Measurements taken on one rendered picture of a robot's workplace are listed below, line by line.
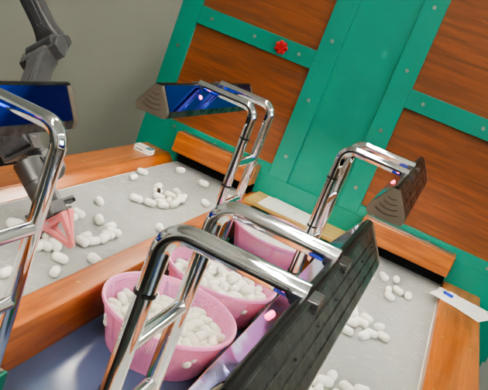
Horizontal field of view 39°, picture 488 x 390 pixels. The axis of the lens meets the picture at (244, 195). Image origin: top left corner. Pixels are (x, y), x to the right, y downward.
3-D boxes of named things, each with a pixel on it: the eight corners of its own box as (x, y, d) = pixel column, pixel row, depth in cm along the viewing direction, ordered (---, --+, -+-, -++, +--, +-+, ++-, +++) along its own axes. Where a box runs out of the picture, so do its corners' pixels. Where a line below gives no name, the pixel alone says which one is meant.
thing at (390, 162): (270, 304, 171) (339, 140, 159) (291, 282, 189) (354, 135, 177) (339, 339, 166) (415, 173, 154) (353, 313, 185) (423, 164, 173)
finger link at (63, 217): (96, 235, 145) (75, 196, 145) (77, 243, 138) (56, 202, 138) (73, 248, 147) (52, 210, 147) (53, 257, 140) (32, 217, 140)
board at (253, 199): (242, 200, 214) (244, 197, 213) (257, 193, 228) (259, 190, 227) (338, 246, 206) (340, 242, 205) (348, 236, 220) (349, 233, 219)
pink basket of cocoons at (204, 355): (60, 340, 122) (74, 295, 120) (131, 297, 147) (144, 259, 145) (186, 413, 116) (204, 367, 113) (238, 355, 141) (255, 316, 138)
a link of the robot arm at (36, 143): (-10, 140, 141) (24, 123, 139) (19, 138, 152) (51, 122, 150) (13, 193, 141) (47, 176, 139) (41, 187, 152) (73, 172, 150)
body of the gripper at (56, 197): (78, 201, 145) (62, 171, 145) (50, 210, 135) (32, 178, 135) (56, 214, 147) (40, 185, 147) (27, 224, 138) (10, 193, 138)
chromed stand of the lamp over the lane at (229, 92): (136, 236, 180) (191, 76, 168) (169, 221, 199) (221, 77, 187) (198, 267, 176) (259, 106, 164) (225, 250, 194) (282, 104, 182)
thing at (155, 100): (133, 106, 152) (143, 76, 150) (230, 100, 210) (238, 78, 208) (163, 120, 150) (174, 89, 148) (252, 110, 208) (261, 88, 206)
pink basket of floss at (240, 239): (242, 275, 181) (254, 244, 179) (211, 231, 204) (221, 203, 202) (323, 289, 194) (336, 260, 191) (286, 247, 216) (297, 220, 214)
